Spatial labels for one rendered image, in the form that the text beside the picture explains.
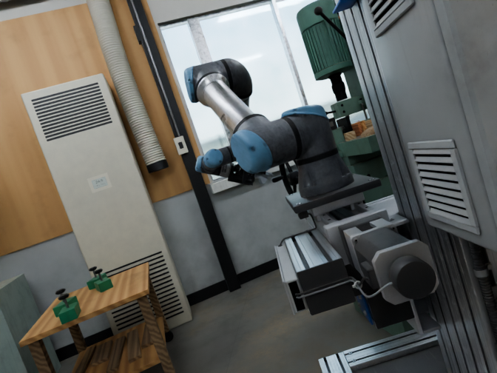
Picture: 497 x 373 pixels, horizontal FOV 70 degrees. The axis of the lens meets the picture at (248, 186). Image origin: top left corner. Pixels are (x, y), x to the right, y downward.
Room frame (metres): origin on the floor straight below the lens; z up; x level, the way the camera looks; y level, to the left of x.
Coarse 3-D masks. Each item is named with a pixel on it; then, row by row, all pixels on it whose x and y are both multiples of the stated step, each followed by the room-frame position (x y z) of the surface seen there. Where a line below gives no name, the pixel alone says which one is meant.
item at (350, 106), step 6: (360, 96) 1.63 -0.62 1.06; (342, 102) 1.61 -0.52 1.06; (348, 102) 1.62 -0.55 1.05; (354, 102) 1.62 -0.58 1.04; (336, 108) 1.62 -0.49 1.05; (342, 108) 1.61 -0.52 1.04; (348, 108) 1.61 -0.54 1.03; (354, 108) 1.62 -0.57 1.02; (360, 108) 1.62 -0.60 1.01; (366, 108) 1.63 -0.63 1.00; (336, 114) 1.64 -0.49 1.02; (342, 114) 1.61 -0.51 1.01; (348, 114) 1.61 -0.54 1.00
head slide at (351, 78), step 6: (342, 30) 1.63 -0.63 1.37; (348, 48) 1.63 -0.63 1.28; (354, 66) 1.63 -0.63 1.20; (348, 72) 1.68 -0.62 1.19; (354, 72) 1.64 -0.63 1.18; (348, 78) 1.70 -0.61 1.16; (354, 78) 1.66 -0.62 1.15; (348, 84) 1.72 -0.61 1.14; (354, 84) 1.67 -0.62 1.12; (348, 90) 1.73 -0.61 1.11; (354, 90) 1.68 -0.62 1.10; (360, 90) 1.64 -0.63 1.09; (354, 96) 1.70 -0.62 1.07
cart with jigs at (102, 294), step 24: (144, 264) 2.22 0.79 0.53; (96, 288) 1.94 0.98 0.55; (120, 288) 1.84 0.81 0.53; (144, 288) 1.68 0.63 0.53; (48, 312) 1.84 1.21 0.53; (72, 312) 1.55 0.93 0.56; (96, 312) 1.58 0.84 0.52; (144, 312) 1.65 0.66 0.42; (24, 336) 1.56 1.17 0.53; (72, 336) 2.07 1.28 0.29; (120, 336) 2.10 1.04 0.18; (144, 336) 1.93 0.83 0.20; (168, 336) 2.21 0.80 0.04; (48, 360) 1.55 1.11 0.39; (96, 360) 1.83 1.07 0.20; (120, 360) 1.76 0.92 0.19; (144, 360) 1.69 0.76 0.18; (168, 360) 1.66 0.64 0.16
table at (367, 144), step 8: (368, 136) 1.25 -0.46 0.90; (344, 144) 1.42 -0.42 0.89; (352, 144) 1.36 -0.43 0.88; (360, 144) 1.30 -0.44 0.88; (368, 144) 1.25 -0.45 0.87; (376, 144) 1.25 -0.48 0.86; (344, 152) 1.44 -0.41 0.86; (352, 152) 1.38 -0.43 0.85; (360, 152) 1.32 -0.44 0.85; (368, 152) 1.27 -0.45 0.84
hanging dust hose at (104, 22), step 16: (96, 0) 2.58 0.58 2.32; (96, 16) 2.57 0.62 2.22; (112, 16) 2.62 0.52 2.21; (96, 32) 2.60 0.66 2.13; (112, 32) 2.58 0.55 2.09; (112, 48) 2.56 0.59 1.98; (112, 64) 2.56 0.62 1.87; (128, 64) 2.61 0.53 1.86; (112, 80) 2.59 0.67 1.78; (128, 80) 2.58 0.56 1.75; (128, 96) 2.55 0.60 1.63; (128, 112) 2.56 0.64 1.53; (144, 112) 2.59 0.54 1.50; (144, 128) 2.57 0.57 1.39; (144, 144) 2.56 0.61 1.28; (160, 160) 2.57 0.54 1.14
